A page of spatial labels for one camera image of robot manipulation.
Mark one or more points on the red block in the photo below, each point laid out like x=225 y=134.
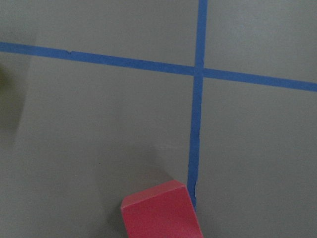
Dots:
x=162 y=211

